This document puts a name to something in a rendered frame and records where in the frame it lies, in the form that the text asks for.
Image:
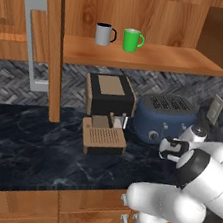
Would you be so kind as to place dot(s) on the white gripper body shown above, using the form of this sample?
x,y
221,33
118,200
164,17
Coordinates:
x,y
165,148

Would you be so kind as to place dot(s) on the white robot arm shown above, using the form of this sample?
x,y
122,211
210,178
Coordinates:
x,y
204,178

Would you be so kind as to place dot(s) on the green mug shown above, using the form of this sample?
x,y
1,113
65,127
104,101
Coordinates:
x,y
130,41

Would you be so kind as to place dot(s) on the blue toaster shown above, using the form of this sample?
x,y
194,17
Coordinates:
x,y
159,119

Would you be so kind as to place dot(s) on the black and tan coffee machine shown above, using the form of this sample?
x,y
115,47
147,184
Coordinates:
x,y
109,99

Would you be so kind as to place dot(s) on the grey wall outlet plate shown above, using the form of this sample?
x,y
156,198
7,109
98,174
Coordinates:
x,y
215,109

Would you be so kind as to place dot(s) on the open wooden wall cabinet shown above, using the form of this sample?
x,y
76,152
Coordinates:
x,y
141,59

